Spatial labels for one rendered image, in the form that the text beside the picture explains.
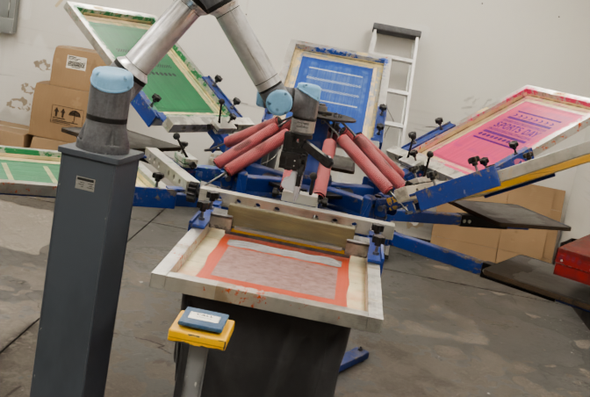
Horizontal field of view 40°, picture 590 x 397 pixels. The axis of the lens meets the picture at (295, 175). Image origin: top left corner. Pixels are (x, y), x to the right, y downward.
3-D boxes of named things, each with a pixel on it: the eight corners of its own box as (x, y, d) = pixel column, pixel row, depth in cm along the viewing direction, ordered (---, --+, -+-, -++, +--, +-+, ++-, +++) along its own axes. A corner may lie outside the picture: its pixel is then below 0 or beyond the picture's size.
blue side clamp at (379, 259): (379, 281, 247) (384, 259, 246) (363, 277, 247) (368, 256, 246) (377, 255, 277) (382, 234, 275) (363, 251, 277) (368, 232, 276)
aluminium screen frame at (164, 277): (380, 334, 200) (384, 319, 199) (148, 286, 202) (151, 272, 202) (376, 250, 277) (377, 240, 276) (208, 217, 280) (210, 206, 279)
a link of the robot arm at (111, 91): (82, 114, 226) (89, 66, 224) (89, 108, 239) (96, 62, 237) (125, 121, 228) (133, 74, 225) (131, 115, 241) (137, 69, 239)
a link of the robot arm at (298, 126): (316, 120, 256) (314, 123, 248) (313, 134, 257) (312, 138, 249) (292, 116, 256) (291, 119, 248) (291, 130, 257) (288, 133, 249)
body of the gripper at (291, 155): (280, 165, 259) (286, 128, 257) (306, 170, 259) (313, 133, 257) (277, 169, 252) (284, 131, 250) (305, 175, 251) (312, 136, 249)
